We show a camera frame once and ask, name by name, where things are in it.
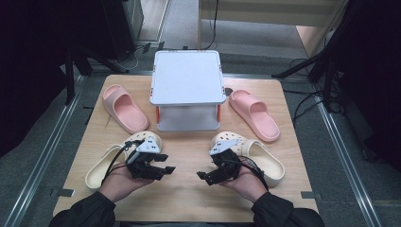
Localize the hand-held gripper black cable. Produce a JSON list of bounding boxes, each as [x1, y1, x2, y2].
[[100, 139, 144, 187], [225, 155, 270, 192]]

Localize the person's left hand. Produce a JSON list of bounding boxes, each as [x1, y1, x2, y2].
[[98, 162, 155, 203]]

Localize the left hand-held gripper black cable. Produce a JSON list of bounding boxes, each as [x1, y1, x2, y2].
[[100, 139, 144, 187]]

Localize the pink slide slipper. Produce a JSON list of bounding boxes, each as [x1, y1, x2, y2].
[[228, 89, 282, 143], [102, 83, 150, 135]]

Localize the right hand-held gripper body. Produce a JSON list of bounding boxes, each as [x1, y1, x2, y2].
[[209, 138, 244, 183]]

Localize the silver metal floor rail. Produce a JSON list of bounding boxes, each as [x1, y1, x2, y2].
[[2, 75, 87, 227], [314, 99, 383, 227]]

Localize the black metal stand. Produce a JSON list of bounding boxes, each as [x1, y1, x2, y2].
[[270, 0, 351, 112], [61, 44, 131, 106]]

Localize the beige wooden cabinet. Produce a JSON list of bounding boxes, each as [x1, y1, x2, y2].
[[197, 0, 349, 59]]

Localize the person's right hand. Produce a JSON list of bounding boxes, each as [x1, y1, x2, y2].
[[219, 166, 270, 203]]

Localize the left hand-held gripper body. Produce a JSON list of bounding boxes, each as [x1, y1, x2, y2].
[[126, 135, 163, 181]]

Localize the grey metal table bracket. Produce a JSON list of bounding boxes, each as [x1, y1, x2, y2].
[[300, 190, 323, 201], [50, 187, 76, 199]]

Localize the black floor cables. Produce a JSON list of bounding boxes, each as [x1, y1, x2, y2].
[[282, 58, 329, 128]]

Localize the white floor cable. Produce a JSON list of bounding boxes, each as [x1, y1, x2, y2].
[[114, 46, 141, 72]]

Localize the cream clog shoe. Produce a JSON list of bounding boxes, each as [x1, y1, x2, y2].
[[210, 131, 287, 189], [84, 130, 164, 190]]

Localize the black hanging cable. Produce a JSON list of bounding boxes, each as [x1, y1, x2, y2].
[[201, 0, 220, 51]]

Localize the right hand-held gripper black cable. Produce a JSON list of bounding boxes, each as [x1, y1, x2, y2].
[[225, 155, 270, 192]]

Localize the white two-tier shoe rack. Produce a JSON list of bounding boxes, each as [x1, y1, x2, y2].
[[149, 49, 227, 132]]

